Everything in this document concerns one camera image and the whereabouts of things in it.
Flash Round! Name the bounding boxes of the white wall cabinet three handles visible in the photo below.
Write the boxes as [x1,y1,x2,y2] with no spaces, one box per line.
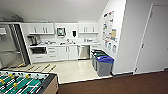
[78,22,100,35]

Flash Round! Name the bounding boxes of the white door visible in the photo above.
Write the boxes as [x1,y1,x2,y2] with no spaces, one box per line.
[133,3,168,75]

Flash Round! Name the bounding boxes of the large wall notice poster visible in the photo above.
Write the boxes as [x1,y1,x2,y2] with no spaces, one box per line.
[101,10,116,43]

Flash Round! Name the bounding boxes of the black built-in microwave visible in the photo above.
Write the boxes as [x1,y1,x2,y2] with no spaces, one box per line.
[29,46,48,55]

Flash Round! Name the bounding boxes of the white narrow drawer unit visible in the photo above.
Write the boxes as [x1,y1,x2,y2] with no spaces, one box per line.
[89,43,101,54]

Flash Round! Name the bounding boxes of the foosball table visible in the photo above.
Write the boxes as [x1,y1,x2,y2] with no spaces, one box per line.
[0,63,60,94]

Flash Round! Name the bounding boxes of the chrome faucet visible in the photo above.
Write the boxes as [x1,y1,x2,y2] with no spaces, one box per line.
[65,37,71,45]

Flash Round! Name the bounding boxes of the white drawer under microwave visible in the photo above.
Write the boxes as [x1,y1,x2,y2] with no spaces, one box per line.
[30,53,49,64]

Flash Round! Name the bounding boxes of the stainless steel refrigerator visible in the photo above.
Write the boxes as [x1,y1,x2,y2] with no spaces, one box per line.
[0,23,31,70]

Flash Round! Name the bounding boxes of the stainless steel dishwasher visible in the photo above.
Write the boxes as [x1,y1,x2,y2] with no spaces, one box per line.
[77,44,91,61]

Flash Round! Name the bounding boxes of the grey bin black lid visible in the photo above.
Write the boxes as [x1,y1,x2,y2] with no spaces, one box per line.
[90,48,106,68]

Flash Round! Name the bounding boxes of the grey bin blue lid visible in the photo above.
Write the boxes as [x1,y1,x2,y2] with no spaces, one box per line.
[96,55,115,78]

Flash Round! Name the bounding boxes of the white wall cabinet two handles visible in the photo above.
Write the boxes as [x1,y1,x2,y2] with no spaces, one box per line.
[26,22,56,36]

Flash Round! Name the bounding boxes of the white wide drawer unit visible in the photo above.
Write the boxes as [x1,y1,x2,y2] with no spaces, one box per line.
[46,46,59,62]

